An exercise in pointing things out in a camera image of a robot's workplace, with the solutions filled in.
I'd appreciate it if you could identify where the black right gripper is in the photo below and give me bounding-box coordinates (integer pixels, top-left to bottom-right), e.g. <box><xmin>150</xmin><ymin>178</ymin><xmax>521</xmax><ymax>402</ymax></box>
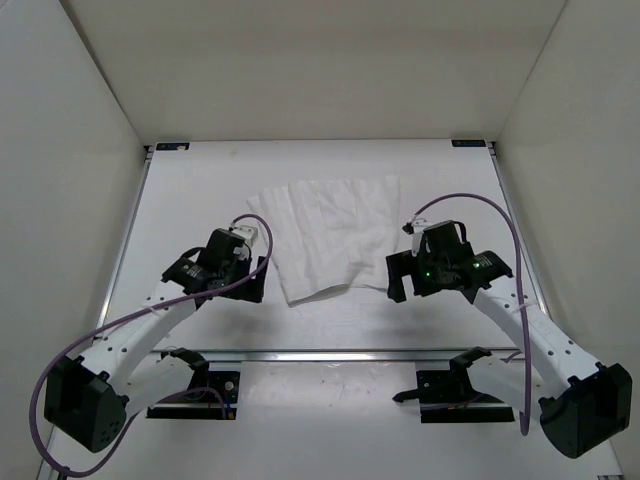
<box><xmin>386</xmin><ymin>247</ymin><xmax>448</xmax><ymax>304</ymax></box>

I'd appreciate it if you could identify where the white pleated skirt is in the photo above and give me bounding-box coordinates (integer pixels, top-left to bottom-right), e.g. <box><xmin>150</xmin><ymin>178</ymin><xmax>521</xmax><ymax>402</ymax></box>
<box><xmin>247</xmin><ymin>175</ymin><xmax>400</xmax><ymax>306</ymax></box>

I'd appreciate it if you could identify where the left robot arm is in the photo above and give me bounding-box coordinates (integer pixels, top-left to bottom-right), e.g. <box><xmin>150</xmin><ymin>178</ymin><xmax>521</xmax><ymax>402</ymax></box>
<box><xmin>44</xmin><ymin>225</ymin><xmax>266</xmax><ymax>453</ymax></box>

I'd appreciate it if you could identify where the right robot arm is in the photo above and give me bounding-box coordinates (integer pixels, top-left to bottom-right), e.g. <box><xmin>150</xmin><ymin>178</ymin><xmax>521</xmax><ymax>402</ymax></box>
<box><xmin>386</xmin><ymin>220</ymin><xmax>632</xmax><ymax>459</ymax></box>

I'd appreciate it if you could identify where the right blue corner label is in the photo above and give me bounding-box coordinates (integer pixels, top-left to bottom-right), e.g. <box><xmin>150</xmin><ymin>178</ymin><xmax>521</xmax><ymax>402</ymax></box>
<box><xmin>451</xmin><ymin>139</ymin><xmax>486</xmax><ymax>148</ymax></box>

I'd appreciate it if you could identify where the blue corner label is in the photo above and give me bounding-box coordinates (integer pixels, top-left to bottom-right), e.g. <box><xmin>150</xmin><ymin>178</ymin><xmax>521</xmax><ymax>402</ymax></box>
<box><xmin>451</xmin><ymin>139</ymin><xmax>486</xmax><ymax>148</ymax></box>
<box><xmin>155</xmin><ymin>142</ymin><xmax>190</xmax><ymax>151</ymax></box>

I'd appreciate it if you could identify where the left blue corner label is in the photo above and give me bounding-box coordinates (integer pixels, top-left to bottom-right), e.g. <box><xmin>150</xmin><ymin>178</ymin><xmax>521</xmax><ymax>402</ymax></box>
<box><xmin>155</xmin><ymin>142</ymin><xmax>190</xmax><ymax>151</ymax></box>

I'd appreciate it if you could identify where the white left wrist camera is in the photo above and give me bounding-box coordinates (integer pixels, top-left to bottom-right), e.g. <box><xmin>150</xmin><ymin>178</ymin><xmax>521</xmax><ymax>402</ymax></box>
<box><xmin>230</xmin><ymin>225</ymin><xmax>259</xmax><ymax>249</ymax></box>

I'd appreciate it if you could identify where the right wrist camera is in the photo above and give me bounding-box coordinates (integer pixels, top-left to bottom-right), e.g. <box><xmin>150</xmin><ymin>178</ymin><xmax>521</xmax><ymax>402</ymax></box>
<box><xmin>401</xmin><ymin>217</ymin><xmax>429</xmax><ymax>235</ymax></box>

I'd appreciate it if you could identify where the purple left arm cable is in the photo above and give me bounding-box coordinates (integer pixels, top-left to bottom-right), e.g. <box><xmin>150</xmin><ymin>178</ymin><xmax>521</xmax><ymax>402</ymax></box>
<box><xmin>28</xmin><ymin>213</ymin><xmax>274</xmax><ymax>475</ymax></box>

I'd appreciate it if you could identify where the aluminium table front rail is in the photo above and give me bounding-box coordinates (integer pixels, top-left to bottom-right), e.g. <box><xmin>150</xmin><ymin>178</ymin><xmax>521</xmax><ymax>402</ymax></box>
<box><xmin>154</xmin><ymin>348</ymin><xmax>526</xmax><ymax>365</ymax></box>

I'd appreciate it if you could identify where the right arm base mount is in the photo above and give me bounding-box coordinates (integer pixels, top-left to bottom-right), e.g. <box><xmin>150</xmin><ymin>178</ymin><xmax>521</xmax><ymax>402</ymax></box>
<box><xmin>392</xmin><ymin>347</ymin><xmax>515</xmax><ymax>424</ymax></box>

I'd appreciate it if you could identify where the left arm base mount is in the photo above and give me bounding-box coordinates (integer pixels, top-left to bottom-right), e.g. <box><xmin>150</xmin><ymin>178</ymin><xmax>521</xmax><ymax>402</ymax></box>
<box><xmin>146</xmin><ymin>361</ymin><xmax>241</xmax><ymax>421</ymax></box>

